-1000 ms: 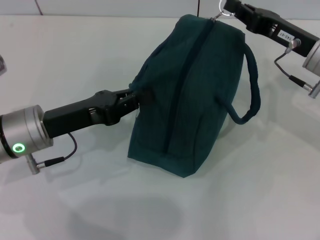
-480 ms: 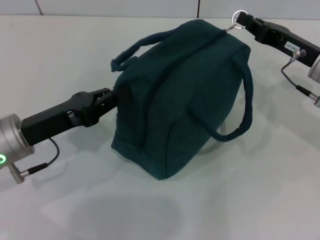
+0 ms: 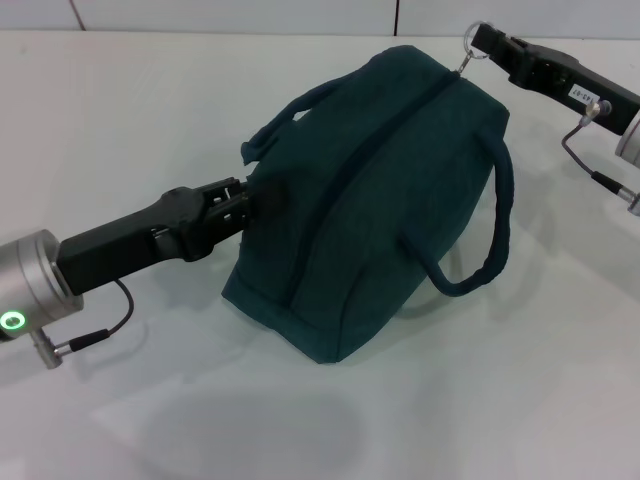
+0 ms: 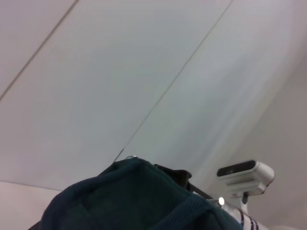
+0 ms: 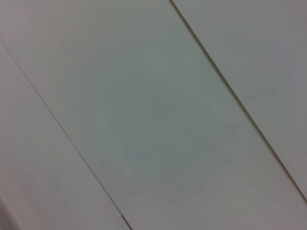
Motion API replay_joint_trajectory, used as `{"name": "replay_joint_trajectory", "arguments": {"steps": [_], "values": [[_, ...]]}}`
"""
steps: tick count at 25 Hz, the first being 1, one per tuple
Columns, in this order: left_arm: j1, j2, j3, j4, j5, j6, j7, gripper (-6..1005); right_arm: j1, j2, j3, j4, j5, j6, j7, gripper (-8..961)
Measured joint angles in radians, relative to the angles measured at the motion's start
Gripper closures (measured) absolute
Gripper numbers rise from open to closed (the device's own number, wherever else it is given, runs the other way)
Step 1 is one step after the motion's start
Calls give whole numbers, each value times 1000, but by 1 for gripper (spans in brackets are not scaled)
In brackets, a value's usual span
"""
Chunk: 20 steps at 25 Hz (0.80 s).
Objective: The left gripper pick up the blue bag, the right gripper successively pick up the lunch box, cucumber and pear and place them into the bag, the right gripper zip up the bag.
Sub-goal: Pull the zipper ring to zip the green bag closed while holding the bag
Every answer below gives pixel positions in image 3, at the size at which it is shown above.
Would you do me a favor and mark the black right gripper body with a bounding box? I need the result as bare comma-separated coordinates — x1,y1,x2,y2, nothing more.
507,42,640,137

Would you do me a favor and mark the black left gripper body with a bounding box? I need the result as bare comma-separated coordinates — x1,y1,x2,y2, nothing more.
54,184,252,297

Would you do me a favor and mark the dark teal insulated lunch bag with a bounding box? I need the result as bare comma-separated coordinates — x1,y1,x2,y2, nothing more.
219,20,520,367

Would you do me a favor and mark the right arm cable with connector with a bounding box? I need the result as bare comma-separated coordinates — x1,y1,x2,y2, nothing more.
560,98,640,217

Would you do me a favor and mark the arm cable with connector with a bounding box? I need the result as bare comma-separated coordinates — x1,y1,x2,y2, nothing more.
560,98,640,217
32,278,135,371

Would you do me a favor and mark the left arm cable with connector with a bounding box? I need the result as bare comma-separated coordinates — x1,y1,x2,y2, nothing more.
32,278,135,371

